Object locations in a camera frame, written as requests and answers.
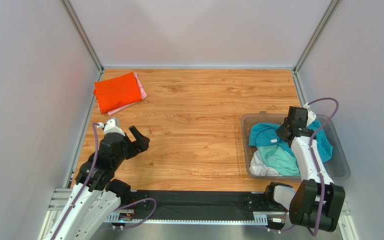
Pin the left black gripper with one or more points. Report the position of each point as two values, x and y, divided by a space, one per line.
141 144

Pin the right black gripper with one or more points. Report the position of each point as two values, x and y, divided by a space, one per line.
283 131

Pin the teal blue t-shirt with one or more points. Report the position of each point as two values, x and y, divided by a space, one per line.
261 134

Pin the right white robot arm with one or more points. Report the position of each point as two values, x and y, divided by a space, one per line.
317 203

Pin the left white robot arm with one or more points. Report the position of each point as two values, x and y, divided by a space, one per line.
96 193

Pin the mint green t-shirt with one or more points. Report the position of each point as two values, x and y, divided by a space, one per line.
280 160

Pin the pink folded t-shirt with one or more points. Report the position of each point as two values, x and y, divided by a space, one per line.
143 93

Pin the white t-shirt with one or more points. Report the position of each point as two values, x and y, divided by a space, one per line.
259 169

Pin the orange folded t-shirt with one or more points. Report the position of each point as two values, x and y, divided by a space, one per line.
117 92

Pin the clear plastic bin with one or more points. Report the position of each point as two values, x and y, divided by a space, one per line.
337 167

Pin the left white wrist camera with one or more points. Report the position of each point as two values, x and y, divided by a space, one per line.
112 125

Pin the left aluminium frame post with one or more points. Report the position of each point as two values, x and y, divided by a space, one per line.
71 13

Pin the aluminium frame post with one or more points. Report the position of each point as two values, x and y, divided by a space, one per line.
71 13
317 33

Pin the right aluminium frame post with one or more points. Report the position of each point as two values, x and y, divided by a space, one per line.
317 33

